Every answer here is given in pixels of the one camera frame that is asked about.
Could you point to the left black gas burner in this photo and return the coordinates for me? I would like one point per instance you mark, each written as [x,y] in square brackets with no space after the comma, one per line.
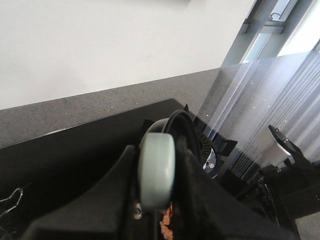
[212,150]

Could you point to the black glass cooktop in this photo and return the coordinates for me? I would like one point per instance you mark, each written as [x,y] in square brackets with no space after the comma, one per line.
[40,174]

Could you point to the black frying pan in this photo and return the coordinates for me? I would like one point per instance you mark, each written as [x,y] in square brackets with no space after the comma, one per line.
[158,154]

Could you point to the brown meat pieces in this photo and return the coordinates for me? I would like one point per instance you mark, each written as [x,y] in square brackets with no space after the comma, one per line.
[165,223]

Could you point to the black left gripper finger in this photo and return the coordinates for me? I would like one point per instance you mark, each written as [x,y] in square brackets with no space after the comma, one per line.
[98,214]

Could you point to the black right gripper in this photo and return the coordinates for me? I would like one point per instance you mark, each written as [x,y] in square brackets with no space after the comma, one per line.
[285,190]

